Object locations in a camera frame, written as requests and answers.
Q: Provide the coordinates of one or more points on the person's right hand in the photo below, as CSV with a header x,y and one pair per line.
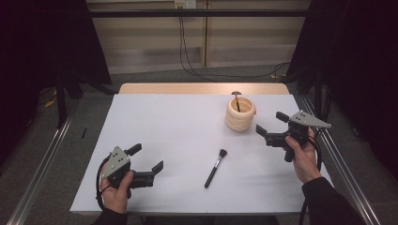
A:
x,y
305,162

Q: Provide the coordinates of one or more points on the white table sheet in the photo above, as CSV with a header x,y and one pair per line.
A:
x,y
175,118

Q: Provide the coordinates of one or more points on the black makeup brush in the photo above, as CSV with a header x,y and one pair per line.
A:
x,y
214,170

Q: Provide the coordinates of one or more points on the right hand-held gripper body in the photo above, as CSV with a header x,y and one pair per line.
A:
x,y
300,125

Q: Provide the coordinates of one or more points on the black horizontal bar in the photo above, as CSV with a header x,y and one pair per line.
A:
x,y
200,13

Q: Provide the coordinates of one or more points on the aluminium rail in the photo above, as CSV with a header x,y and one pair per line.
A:
x,y
37,178
346,168

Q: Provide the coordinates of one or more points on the person's left hand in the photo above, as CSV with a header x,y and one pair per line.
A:
x,y
115,200

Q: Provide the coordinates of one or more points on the white wall socket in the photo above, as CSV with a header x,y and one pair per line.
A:
x,y
185,3

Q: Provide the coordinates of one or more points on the small yellow object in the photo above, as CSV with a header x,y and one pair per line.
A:
x,y
50,103

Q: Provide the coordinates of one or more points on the beige ribbed holder cup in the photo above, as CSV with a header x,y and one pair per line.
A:
x,y
240,117

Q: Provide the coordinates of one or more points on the black metal stand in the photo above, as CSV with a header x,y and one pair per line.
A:
x,y
61,103
318,93

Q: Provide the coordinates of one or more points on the small black stick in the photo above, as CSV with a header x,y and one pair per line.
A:
x,y
84,133

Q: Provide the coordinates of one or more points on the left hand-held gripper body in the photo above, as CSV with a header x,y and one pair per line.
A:
x,y
117,164

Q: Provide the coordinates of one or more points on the black curtain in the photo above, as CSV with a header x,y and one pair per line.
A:
x,y
359,62
37,47

